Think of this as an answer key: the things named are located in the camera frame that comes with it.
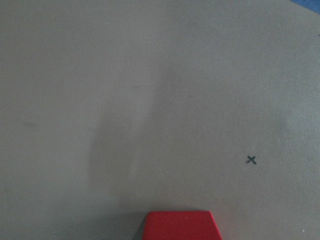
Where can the red cube block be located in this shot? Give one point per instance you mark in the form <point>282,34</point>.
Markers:
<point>179,225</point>

